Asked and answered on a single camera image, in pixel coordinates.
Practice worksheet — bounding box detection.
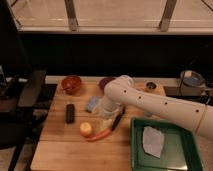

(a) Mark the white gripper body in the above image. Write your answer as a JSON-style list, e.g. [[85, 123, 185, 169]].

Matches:
[[97, 96, 121, 118]]

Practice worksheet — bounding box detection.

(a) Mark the yellow red apple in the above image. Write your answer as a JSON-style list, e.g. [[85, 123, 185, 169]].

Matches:
[[80, 122, 93, 137]]

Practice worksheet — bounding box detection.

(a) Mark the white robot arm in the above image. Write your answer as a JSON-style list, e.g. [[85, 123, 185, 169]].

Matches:
[[98, 75, 213, 140]]

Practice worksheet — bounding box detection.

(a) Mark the small metal cup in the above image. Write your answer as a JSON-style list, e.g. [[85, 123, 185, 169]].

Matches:
[[145, 82, 157, 92]]

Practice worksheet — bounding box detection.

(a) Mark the blue sponge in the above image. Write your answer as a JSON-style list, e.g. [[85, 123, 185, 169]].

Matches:
[[86, 96, 100, 113]]

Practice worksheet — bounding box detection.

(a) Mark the yellow banana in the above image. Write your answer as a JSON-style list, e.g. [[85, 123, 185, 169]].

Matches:
[[100, 119, 113, 131]]

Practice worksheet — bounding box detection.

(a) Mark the purple bowl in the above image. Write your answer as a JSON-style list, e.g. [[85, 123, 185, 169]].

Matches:
[[99, 77, 114, 90]]

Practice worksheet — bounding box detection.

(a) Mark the orange carrot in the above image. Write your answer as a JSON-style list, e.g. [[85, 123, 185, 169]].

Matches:
[[86, 129, 111, 142]]

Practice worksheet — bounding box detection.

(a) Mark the black rectangular block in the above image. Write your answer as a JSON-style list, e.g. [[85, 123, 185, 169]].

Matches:
[[66, 104, 75, 123]]

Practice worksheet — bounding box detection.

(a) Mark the brown red bowl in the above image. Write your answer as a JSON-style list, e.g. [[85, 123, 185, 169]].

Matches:
[[61, 75, 82, 95]]

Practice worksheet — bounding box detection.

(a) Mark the white crumpled cloth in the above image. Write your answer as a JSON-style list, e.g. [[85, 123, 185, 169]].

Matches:
[[142, 126, 165, 158]]

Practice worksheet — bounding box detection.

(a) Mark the black chair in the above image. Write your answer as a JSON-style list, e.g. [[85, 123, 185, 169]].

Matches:
[[0, 70, 46, 171]]

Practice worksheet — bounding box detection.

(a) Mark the green tray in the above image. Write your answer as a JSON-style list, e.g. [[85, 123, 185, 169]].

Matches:
[[130, 118, 204, 171]]

